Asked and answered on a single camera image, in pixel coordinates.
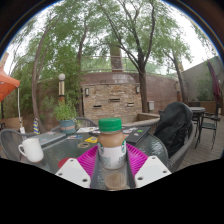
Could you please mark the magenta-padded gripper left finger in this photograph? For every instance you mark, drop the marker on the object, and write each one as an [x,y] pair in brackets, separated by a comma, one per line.
[72,171]

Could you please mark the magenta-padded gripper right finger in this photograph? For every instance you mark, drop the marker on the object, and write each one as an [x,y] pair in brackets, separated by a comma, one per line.
[151,170]

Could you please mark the green-capped coffee drink bottle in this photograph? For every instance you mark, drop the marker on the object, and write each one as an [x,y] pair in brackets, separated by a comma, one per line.
[112,150]

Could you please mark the colourful printed card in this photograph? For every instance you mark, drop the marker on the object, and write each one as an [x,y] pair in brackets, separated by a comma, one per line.
[74,136]

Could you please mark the yellow card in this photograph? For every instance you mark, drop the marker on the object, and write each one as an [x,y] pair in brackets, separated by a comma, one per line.
[91,139]

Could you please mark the black laptop with stickers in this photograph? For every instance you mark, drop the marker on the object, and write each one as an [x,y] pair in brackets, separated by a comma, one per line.
[137,134]

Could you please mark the grey laptop with stickers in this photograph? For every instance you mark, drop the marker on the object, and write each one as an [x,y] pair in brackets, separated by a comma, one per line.
[50,137]

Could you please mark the white printed booklet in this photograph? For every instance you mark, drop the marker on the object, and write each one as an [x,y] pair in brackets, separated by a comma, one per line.
[86,129]

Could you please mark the white ceramic mug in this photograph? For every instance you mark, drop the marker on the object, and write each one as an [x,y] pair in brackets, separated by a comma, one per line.
[33,150]

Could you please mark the blue yellow striped cone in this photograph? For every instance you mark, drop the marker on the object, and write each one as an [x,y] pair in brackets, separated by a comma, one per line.
[36,126]

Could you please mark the black metal patio chair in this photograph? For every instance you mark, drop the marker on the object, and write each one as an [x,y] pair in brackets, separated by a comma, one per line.
[210,126]

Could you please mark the black metal patio table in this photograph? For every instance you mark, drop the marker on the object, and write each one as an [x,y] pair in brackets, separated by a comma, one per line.
[198,110]

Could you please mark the closed maroon patio umbrella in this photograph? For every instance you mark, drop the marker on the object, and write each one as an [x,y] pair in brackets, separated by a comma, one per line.
[215,85]

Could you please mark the orange canopy with white pole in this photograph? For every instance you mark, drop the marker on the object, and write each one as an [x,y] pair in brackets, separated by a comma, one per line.
[6,85]

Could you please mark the grey wall box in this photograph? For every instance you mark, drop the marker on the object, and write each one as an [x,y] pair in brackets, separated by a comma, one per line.
[151,105]

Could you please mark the wall lamp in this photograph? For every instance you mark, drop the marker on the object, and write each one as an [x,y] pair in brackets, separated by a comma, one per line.
[87,92]
[137,89]

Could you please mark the globe-topped lamp post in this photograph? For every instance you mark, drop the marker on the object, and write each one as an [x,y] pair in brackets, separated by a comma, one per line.
[61,87]

